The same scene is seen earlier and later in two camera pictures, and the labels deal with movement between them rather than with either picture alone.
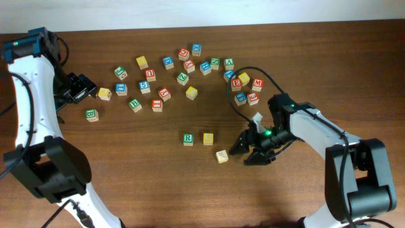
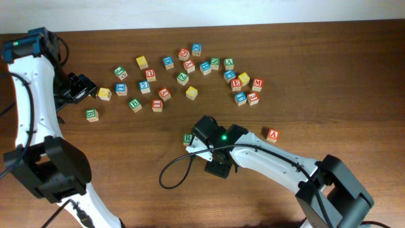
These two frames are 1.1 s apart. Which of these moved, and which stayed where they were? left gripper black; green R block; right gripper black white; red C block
Moved: right gripper black white
Stayed: left gripper black; green R block; red C block
